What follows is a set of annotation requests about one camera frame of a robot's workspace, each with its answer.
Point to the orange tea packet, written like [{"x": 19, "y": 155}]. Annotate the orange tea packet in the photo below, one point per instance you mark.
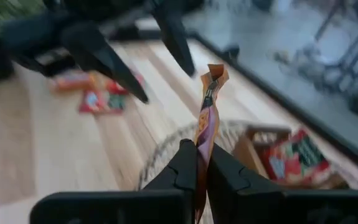
[
  {"x": 73, "y": 81},
  {"x": 211, "y": 124}
]

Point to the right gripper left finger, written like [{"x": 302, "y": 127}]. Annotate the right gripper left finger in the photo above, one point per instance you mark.
[{"x": 172, "y": 186}]

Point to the wooden tea box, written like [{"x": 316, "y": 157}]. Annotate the wooden tea box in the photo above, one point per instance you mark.
[{"x": 244, "y": 149}]

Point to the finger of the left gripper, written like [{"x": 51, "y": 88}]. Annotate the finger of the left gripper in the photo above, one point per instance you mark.
[
  {"x": 97, "y": 53},
  {"x": 175, "y": 37}
]

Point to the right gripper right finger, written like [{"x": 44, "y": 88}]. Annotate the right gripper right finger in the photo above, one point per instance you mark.
[{"x": 234, "y": 193}]

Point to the red tea packet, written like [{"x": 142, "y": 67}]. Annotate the red tea packet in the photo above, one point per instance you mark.
[
  {"x": 101, "y": 102},
  {"x": 294, "y": 158}
]

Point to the round woven placemat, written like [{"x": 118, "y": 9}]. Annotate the round woven placemat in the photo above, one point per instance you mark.
[{"x": 163, "y": 152}]

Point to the black aluminium table frame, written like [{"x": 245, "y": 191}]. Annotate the black aluminium table frame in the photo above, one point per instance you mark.
[{"x": 290, "y": 109}]

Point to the potted green plant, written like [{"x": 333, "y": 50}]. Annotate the potted green plant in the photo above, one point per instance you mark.
[{"x": 4, "y": 15}]

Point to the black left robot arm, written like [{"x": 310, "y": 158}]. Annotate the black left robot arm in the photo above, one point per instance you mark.
[{"x": 104, "y": 3}]

